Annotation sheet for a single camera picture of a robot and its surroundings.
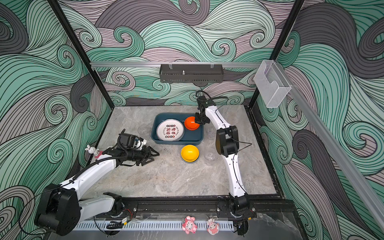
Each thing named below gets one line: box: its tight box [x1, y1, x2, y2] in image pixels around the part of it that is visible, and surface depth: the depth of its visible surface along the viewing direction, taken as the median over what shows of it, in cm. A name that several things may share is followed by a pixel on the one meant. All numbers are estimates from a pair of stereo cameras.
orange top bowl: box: [184, 116, 200, 131], surface depth 106 cm
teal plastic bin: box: [151, 112, 204, 145], surface depth 103 cm
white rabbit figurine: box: [85, 145, 100, 156], surface depth 89 cm
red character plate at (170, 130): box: [156, 119, 185, 142], surface depth 104 cm
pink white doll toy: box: [206, 218, 220, 235], surface depth 67 cm
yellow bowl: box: [181, 144, 200, 163], surface depth 92 cm
